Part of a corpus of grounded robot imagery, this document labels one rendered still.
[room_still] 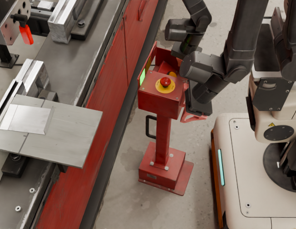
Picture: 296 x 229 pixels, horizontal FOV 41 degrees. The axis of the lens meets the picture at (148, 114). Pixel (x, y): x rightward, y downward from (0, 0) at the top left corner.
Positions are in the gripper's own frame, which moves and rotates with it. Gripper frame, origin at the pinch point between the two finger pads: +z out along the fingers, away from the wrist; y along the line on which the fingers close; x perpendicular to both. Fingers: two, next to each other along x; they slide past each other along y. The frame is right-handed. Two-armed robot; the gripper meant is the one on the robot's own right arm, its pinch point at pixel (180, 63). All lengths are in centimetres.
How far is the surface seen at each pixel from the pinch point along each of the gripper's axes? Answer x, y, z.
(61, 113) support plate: 46, 26, -15
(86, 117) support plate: 45, 19, -17
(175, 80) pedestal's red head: 6.3, -1.0, 1.8
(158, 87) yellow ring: 11.6, 4.0, 2.8
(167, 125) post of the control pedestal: 8.7, -6.6, 29.9
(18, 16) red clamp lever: 37, 43, -36
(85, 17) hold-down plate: -1.4, 39.1, -0.8
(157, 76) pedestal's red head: 6.8, 5.9, 3.5
